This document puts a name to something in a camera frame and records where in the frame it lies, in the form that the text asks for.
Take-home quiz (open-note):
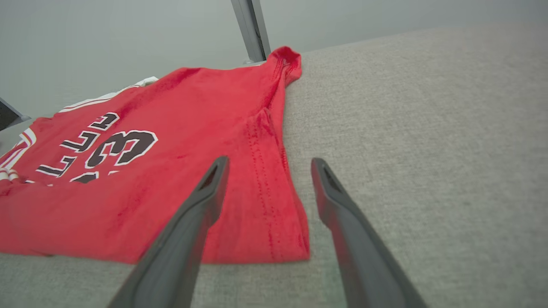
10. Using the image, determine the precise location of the grey double partition post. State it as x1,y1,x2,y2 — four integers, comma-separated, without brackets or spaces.
231,0,271,64

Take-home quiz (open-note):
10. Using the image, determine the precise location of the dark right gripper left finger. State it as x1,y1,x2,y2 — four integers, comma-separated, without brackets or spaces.
107,156,230,308

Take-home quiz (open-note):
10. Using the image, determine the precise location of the red white basketball jersey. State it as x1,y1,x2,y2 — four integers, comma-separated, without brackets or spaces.
0,46,310,264

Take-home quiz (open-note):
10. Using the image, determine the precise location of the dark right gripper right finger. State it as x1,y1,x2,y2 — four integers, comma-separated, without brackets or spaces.
311,157,429,308

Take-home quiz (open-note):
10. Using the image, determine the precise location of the dark equipment cabinet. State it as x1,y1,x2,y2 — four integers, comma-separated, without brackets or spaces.
0,98,31,132

